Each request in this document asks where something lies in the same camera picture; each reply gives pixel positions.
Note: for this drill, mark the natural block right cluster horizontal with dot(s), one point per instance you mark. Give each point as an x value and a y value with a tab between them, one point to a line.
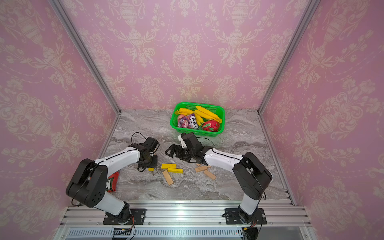
201	169

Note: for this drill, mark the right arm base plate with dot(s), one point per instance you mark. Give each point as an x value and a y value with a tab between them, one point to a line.
238	216

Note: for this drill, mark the purple snack packet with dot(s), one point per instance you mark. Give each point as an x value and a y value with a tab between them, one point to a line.
187	122

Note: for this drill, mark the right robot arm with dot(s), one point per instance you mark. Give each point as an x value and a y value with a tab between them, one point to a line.
251	174

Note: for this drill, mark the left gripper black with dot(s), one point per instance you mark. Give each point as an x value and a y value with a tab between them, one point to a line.
142	165

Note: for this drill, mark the natural block right cluster bottom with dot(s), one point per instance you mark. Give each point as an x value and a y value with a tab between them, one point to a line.
210	175

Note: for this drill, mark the natural wooden block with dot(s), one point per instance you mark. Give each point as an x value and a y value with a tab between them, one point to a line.
168	178

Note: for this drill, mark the yellow block upper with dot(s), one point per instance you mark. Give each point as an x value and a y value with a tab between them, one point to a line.
168	166

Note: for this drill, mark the aluminium front rail frame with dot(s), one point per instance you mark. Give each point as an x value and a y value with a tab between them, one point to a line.
188	220

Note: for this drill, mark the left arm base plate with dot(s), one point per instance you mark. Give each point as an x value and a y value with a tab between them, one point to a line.
126	217

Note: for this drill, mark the banana bunch right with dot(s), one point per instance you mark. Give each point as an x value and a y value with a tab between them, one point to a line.
206	114

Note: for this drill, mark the red dragon fruit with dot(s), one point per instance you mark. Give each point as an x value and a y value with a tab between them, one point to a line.
211	126

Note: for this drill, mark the banana bunch left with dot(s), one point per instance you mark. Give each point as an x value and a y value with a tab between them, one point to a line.
183	111

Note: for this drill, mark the red snack bag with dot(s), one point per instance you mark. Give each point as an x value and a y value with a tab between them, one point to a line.
111	184

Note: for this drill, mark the green plastic basket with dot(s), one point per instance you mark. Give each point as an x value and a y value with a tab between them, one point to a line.
192	106

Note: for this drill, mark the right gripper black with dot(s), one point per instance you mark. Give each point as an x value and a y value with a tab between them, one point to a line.
173	151

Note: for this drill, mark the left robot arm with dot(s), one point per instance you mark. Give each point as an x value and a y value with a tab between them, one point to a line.
88	184

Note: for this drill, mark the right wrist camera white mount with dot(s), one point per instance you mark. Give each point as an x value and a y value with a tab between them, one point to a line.
183	144

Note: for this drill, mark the yellow block lower right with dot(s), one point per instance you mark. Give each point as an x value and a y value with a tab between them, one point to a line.
174	170

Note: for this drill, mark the banana bunch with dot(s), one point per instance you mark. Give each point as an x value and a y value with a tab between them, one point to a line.
183	111
206	114

